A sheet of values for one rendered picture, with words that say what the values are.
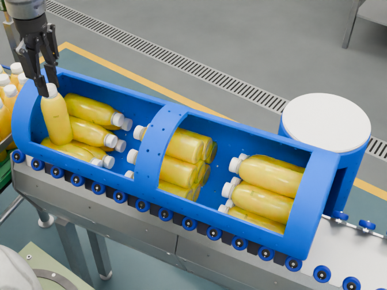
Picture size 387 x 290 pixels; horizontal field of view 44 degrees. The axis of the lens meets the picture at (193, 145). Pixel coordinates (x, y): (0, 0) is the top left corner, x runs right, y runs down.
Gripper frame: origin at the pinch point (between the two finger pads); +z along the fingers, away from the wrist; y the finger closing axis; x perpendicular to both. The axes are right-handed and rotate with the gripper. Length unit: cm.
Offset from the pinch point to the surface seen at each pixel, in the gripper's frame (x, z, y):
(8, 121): 24.5, 26.5, 3.0
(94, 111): -6.6, 15.3, 8.6
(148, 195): -33.9, 20.7, -8.3
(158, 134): -33.1, 6.2, 0.0
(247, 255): -62, 35, -5
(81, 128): -4.1, 19.5, 4.5
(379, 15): -69, 99, 257
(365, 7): -58, 99, 265
